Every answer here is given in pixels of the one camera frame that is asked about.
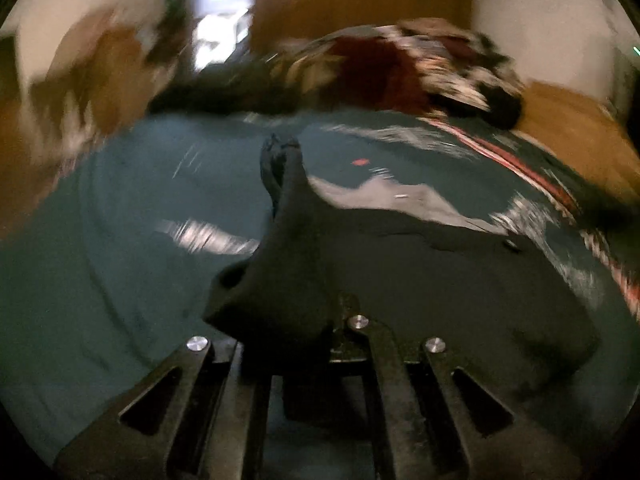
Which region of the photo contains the cardboard box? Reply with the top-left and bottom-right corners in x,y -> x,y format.
30,7 -> 166,131

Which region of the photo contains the black and grey jacket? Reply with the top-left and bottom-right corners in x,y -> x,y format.
202,132 -> 601,396

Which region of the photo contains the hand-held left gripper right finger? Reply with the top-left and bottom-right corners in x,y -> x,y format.
330,300 -> 583,480

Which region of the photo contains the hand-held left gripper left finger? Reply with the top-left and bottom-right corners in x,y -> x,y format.
55,335 -> 273,480

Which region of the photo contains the teal printed bedspread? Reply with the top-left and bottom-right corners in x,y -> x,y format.
0,110 -> 640,466

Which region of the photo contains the heap of black clothes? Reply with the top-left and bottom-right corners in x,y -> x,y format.
150,57 -> 301,116

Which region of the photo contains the pile of mixed clothes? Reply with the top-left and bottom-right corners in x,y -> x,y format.
380,17 -> 526,128

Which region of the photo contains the dark red cloth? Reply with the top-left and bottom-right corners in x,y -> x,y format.
327,37 -> 431,111

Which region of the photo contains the wooden headboard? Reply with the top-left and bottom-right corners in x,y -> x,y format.
515,80 -> 640,206

